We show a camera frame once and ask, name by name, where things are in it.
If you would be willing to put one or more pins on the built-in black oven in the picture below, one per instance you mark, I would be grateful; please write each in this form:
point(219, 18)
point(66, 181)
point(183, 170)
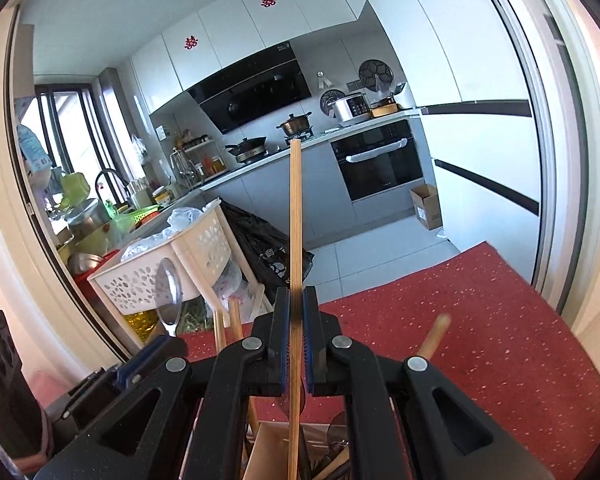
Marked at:
point(377, 159)

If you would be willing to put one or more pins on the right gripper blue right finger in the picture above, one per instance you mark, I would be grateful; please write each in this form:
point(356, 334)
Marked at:
point(338, 365)

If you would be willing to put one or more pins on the white refrigerator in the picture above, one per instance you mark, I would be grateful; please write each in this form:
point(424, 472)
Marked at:
point(467, 82)

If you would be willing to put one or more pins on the white upper cabinets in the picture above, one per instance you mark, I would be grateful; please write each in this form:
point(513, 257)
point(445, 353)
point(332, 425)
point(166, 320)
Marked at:
point(223, 33)

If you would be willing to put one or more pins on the cooking pot on stove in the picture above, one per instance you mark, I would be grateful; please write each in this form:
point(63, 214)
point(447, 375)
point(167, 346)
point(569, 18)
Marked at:
point(295, 125)

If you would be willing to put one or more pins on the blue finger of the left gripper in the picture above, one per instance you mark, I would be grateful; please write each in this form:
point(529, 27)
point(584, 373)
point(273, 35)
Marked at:
point(155, 354)

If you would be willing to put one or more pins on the electric rice cooker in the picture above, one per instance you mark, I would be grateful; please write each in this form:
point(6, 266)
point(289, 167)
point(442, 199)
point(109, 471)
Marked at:
point(351, 110)

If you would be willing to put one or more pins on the dark plastic spoon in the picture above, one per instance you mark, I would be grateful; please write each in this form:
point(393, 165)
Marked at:
point(168, 296)

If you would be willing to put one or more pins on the cardboard box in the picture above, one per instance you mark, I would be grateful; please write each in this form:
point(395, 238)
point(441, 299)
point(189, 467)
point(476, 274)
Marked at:
point(426, 206)

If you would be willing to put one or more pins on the black range hood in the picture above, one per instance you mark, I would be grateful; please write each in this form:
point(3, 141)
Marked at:
point(252, 87)

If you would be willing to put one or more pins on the white plastic utensil holder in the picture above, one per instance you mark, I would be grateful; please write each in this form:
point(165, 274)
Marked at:
point(323, 451)

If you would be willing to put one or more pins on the kitchen faucet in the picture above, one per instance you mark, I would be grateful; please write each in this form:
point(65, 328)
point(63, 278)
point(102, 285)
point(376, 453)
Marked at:
point(116, 184)

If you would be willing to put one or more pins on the black wok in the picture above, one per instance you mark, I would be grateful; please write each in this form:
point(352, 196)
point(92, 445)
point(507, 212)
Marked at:
point(247, 149)

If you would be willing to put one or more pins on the white perforated storage cart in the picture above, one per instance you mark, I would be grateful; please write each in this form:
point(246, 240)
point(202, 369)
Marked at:
point(200, 254)

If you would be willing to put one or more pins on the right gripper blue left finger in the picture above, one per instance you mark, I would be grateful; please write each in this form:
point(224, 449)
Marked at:
point(220, 389)

